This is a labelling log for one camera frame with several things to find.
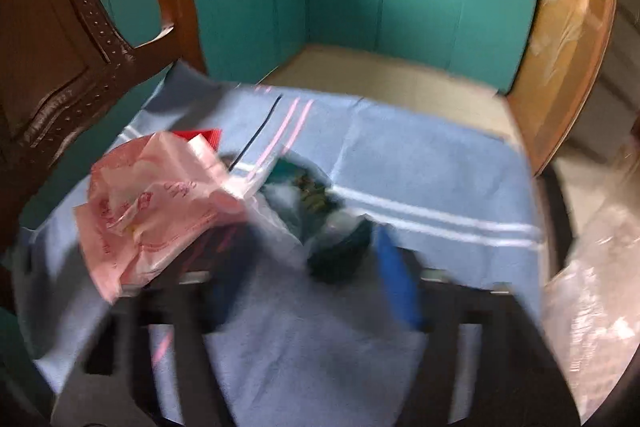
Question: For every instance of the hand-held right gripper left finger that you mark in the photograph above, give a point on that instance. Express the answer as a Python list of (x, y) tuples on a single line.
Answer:
[(227, 302)]

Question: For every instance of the clear plastic basket liner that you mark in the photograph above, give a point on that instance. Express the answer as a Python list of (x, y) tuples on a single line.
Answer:
[(607, 232)]

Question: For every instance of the blue striped cloth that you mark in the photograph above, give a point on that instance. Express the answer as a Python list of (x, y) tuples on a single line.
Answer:
[(425, 157)]

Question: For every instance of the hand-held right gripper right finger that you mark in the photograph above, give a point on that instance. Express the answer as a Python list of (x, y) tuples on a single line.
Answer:
[(397, 277)]

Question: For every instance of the carved brown wooden chair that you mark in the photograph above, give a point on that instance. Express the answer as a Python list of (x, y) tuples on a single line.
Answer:
[(50, 57)]

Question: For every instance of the clear bag with dark contents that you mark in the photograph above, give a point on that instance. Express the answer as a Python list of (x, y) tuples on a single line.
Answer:
[(345, 252)]

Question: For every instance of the pink white plastic bag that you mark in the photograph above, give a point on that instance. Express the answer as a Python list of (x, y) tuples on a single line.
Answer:
[(150, 207)]

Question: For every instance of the red ribbed packet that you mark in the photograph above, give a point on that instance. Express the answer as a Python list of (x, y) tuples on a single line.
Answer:
[(205, 136)]

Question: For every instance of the clear plastic bag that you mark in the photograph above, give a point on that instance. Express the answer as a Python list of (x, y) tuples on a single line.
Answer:
[(280, 224)]

